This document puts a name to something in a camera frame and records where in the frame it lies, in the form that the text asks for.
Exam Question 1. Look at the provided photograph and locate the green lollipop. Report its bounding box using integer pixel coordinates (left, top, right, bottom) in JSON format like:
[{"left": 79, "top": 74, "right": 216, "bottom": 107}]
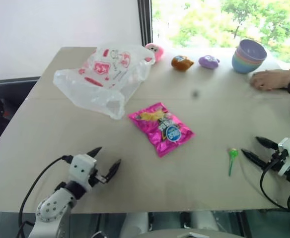
[{"left": 227, "top": 147, "right": 239, "bottom": 177}]

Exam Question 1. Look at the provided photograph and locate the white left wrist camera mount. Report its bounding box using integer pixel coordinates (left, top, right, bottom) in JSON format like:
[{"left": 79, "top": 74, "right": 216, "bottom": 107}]
[{"left": 69, "top": 153, "right": 97, "bottom": 193}]

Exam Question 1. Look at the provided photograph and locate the purple plush toy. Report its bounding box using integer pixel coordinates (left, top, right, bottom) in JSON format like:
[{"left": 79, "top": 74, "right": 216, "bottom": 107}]
[{"left": 198, "top": 55, "right": 221, "bottom": 70}]

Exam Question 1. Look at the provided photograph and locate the pink snack packet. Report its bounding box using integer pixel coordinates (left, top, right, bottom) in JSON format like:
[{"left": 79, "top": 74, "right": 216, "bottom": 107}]
[{"left": 128, "top": 102, "right": 196, "bottom": 158}]

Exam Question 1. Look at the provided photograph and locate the brown plush toy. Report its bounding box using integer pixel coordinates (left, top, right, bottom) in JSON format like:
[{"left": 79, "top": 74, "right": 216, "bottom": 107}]
[{"left": 170, "top": 55, "right": 195, "bottom": 71}]

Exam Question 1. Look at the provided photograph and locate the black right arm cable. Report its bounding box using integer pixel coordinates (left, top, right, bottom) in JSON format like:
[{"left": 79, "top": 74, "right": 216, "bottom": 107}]
[{"left": 260, "top": 158, "right": 290, "bottom": 222}]

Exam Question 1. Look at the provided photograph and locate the dark window frame post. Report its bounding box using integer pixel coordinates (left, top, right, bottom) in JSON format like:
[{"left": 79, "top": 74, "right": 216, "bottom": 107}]
[{"left": 137, "top": 0, "right": 153, "bottom": 48}]

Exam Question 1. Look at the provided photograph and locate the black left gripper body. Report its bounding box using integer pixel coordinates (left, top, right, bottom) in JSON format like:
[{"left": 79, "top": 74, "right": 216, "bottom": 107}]
[{"left": 88, "top": 166, "right": 106, "bottom": 188}]

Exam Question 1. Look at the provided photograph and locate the purple plastic bowl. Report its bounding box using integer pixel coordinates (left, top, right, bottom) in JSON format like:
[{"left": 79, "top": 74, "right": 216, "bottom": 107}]
[{"left": 237, "top": 39, "right": 268, "bottom": 63}]

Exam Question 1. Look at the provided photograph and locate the green plastic bowl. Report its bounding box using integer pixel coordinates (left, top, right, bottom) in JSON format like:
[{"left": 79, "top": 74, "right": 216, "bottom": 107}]
[{"left": 232, "top": 51, "right": 265, "bottom": 67}]

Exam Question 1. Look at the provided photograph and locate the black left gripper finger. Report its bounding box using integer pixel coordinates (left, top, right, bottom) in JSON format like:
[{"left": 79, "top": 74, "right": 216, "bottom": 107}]
[
  {"left": 86, "top": 146, "right": 103, "bottom": 158},
  {"left": 104, "top": 159, "right": 122, "bottom": 184}
]

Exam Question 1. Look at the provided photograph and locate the pink plastic bowl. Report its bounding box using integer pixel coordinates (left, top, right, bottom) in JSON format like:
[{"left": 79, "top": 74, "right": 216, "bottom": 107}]
[{"left": 234, "top": 47, "right": 266, "bottom": 65}]

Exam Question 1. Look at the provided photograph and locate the white red-printed plastic bag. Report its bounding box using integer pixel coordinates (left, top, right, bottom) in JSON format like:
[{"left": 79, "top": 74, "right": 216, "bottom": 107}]
[{"left": 53, "top": 44, "right": 156, "bottom": 121}]

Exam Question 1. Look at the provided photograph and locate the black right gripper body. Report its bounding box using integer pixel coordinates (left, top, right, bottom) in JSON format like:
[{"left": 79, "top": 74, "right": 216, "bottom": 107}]
[{"left": 267, "top": 148, "right": 285, "bottom": 172}]

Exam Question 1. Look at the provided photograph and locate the blue plastic bowl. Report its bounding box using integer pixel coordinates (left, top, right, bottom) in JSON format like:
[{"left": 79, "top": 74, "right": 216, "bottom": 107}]
[{"left": 231, "top": 54, "right": 265, "bottom": 74}]

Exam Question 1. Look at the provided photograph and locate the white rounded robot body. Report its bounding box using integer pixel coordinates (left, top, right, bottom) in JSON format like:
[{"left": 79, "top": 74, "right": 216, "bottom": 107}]
[{"left": 123, "top": 211, "right": 236, "bottom": 238}]

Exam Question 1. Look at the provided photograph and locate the person's bare hand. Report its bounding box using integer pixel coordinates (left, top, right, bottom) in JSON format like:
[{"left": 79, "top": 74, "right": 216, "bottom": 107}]
[{"left": 249, "top": 69, "right": 290, "bottom": 91}]

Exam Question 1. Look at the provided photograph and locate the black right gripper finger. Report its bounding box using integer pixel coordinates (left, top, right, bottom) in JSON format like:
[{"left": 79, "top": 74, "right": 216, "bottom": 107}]
[
  {"left": 255, "top": 136, "right": 280, "bottom": 150},
  {"left": 241, "top": 148, "right": 270, "bottom": 170}
]

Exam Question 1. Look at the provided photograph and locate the pink plush toy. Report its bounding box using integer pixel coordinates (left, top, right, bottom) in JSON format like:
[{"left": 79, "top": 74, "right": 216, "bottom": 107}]
[{"left": 145, "top": 43, "right": 165, "bottom": 64}]

